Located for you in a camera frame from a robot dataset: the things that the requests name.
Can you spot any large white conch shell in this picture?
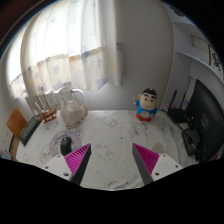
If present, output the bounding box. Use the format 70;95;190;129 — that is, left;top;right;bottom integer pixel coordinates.
59;99;89;129

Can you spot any black keyboard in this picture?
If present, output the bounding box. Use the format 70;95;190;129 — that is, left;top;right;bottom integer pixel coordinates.
18;114;43;147

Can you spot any black router with antennas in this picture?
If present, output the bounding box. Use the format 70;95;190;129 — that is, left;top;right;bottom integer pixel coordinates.
166;89;191;124

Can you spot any white star-print curtain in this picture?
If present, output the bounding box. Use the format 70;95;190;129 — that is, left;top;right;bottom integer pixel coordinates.
8;0;124;99

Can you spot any white printed tablecloth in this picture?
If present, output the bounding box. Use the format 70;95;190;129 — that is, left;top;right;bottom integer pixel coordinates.
15;109;201;191

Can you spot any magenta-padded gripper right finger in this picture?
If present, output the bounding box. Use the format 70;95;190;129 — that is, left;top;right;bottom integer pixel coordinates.
131;142;184;186

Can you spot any brown wooden chair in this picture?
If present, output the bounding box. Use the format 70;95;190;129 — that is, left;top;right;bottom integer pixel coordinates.
5;107;28;161

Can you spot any cartoon boy figure toy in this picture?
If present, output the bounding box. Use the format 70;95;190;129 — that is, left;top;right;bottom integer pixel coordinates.
133;87;159;122

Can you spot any wooden model sailing ship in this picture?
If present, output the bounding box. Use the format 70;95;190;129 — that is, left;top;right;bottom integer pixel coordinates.
24;91;58;125

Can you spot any black box device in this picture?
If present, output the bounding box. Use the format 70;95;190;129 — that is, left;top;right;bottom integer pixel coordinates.
181;128;202;157

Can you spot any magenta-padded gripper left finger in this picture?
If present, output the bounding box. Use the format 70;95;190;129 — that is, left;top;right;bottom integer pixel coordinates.
42;143;92;186

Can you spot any black computer mouse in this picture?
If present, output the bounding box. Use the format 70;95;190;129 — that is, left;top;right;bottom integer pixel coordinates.
59;136;73;157

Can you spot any black computer monitor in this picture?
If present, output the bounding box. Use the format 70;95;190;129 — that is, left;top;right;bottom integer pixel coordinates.
186;79;224;163

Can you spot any white kettle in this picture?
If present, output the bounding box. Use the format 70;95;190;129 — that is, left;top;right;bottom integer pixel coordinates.
54;85;87;109

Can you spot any white wall shelf unit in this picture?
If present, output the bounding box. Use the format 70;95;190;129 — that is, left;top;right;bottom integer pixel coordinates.
171;13;224;81

